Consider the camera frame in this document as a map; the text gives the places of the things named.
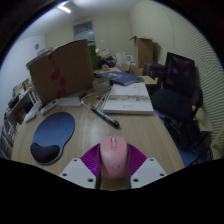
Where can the clear plastic container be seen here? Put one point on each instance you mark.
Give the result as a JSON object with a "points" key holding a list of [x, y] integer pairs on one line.
{"points": [[101, 84]]}

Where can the ceiling light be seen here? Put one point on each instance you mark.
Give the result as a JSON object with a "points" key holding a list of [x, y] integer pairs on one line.
{"points": [[64, 8]]}

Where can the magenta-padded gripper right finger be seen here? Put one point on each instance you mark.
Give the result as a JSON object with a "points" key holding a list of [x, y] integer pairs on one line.
{"points": [[148, 170]]}

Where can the black marker pen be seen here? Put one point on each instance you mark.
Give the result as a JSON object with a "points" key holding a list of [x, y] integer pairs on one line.
{"points": [[105, 117]]}

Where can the green box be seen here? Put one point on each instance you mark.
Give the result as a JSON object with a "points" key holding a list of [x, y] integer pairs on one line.
{"points": [[93, 55]]}

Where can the shelf unit with books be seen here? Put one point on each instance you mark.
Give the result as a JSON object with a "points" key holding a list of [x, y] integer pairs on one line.
{"points": [[15, 110]]}

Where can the round wall clock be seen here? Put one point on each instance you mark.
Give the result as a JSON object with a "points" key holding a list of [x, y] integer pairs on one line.
{"points": [[37, 46]]}

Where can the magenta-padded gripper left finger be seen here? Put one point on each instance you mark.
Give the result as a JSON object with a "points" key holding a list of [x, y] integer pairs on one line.
{"points": [[77, 171]]}

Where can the white paper sheet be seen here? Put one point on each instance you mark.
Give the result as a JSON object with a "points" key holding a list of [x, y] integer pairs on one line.
{"points": [[70, 101]]}

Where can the blue book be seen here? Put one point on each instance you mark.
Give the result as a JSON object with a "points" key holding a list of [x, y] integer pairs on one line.
{"points": [[121, 78]]}

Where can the large brown cardboard box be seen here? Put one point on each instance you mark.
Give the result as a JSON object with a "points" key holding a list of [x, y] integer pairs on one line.
{"points": [[63, 71]]}

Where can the open tall cardboard box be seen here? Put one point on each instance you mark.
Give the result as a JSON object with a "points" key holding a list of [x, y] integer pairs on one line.
{"points": [[145, 51]]}

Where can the small white flat device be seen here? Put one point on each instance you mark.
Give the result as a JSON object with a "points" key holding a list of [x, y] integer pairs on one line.
{"points": [[30, 117]]}

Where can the dark blue mouse pad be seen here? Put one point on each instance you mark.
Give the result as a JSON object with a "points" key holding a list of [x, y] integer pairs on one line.
{"points": [[53, 133]]}

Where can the black office chair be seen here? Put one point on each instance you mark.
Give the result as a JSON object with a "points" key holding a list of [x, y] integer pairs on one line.
{"points": [[175, 100]]}

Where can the door with window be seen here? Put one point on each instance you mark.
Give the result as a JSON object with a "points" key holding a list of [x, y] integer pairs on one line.
{"points": [[83, 30]]}

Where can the white book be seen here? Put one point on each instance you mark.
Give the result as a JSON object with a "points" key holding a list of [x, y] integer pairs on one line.
{"points": [[128, 98]]}

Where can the pink computer mouse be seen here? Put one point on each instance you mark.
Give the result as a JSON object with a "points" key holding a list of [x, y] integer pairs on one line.
{"points": [[113, 156]]}

